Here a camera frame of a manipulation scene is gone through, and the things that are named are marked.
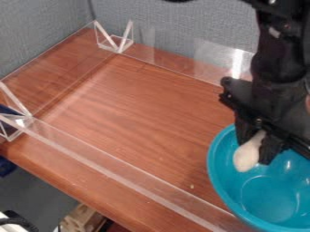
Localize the clear acrylic back barrier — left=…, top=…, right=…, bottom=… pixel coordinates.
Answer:
left=123, top=27, right=253, bottom=85

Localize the wooden block under table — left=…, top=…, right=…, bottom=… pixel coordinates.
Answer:
left=61, top=204, right=107, bottom=232

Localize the blue plastic bowl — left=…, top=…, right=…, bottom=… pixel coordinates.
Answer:
left=206, top=125, right=310, bottom=232

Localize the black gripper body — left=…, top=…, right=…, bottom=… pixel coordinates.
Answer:
left=220, top=20, right=310, bottom=159

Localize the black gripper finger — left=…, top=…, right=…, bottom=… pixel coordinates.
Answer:
left=260, top=133, right=288, bottom=165
left=236, top=116, right=260, bottom=145

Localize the white toy mushroom red cap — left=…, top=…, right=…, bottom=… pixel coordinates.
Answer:
left=233, top=130, right=266, bottom=172

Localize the clear acrylic corner bracket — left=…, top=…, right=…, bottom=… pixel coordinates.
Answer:
left=94, top=20, right=135, bottom=53

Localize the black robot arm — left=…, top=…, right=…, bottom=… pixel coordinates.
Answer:
left=220, top=0, right=310, bottom=165

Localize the clear acrylic front barrier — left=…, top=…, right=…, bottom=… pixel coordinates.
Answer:
left=3, top=118, right=257, bottom=232

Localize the black white object below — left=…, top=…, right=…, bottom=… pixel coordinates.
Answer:
left=0, top=212, right=39, bottom=232

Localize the clear acrylic left bracket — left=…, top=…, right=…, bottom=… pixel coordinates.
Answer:
left=0, top=82, right=33, bottom=141

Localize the dark blue object left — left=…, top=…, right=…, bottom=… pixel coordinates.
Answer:
left=0, top=104, right=19, bottom=178

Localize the clear acrylic barrier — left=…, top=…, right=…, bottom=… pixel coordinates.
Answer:
left=123, top=27, right=253, bottom=85
left=3, top=118, right=257, bottom=232

